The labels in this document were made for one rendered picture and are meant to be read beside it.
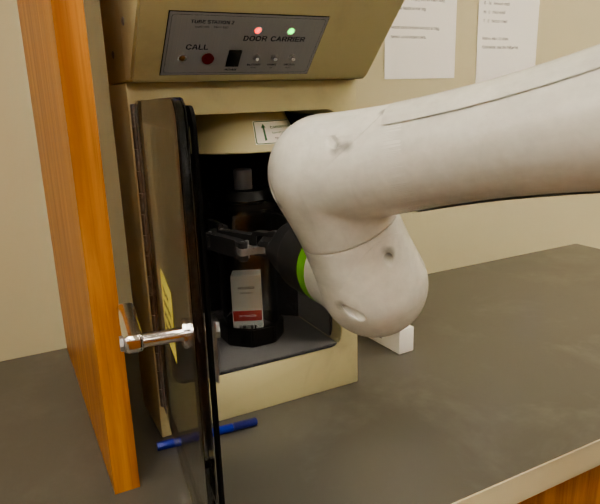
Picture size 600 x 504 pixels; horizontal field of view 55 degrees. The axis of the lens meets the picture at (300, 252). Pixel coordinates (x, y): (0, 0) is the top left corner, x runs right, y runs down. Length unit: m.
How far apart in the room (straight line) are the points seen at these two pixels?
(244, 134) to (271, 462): 0.43
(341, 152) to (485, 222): 1.21
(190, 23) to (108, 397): 0.42
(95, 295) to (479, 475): 0.50
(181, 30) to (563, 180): 0.43
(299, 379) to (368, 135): 0.51
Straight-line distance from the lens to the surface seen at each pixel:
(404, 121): 0.47
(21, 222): 1.17
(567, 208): 1.92
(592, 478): 0.98
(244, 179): 0.88
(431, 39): 1.50
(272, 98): 0.79
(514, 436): 0.86
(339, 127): 0.50
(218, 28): 0.69
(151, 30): 0.67
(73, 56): 0.64
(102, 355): 0.69
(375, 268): 0.54
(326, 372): 0.93
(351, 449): 0.81
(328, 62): 0.78
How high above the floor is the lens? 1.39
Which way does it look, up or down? 15 degrees down
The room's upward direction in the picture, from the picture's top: 2 degrees counter-clockwise
